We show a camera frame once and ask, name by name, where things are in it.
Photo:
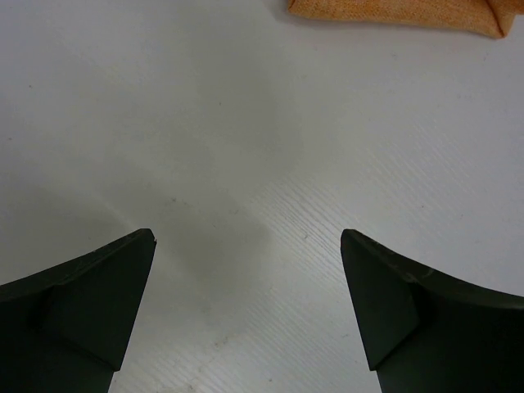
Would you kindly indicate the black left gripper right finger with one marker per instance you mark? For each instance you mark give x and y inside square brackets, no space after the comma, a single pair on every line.
[426,331]

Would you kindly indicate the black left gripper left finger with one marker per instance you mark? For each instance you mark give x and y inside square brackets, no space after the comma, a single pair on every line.
[67,328]

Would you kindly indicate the orange cloth placemat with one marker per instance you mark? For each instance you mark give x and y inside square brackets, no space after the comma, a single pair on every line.
[491,18]

